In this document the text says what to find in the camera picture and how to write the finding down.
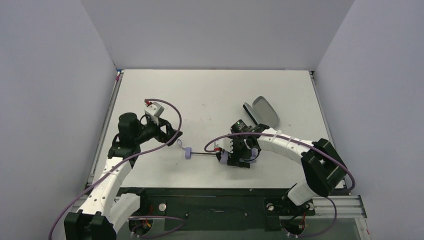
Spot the lilac folding umbrella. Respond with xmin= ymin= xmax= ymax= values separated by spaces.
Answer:
xmin=176 ymin=139 xmax=260 ymax=168

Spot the black umbrella case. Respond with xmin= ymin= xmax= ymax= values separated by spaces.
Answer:
xmin=242 ymin=96 xmax=280 ymax=129

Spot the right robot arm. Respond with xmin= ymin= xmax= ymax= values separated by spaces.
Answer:
xmin=214 ymin=120 xmax=347 ymax=210

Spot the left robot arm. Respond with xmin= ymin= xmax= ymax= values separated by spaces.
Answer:
xmin=64 ymin=112 xmax=183 ymax=240

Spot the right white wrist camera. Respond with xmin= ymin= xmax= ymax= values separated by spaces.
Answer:
xmin=213 ymin=137 xmax=234 ymax=153

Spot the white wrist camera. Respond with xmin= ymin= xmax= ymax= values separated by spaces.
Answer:
xmin=144 ymin=102 xmax=165 ymax=126
xmin=213 ymin=137 xmax=234 ymax=153

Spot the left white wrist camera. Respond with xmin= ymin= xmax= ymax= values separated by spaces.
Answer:
xmin=144 ymin=102 xmax=165 ymax=126

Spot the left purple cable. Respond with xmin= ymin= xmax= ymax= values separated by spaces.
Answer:
xmin=47 ymin=97 xmax=186 ymax=240

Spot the purple cable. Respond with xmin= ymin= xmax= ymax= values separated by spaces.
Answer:
xmin=47 ymin=97 xmax=186 ymax=240
xmin=203 ymin=132 xmax=357 ymax=239

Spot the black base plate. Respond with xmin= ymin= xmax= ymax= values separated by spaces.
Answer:
xmin=128 ymin=195 xmax=316 ymax=235

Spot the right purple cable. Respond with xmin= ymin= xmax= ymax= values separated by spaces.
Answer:
xmin=203 ymin=132 xmax=357 ymax=239

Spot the aluminium rail frame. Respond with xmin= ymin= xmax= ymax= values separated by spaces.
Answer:
xmin=67 ymin=195 xmax=368 ymax=220

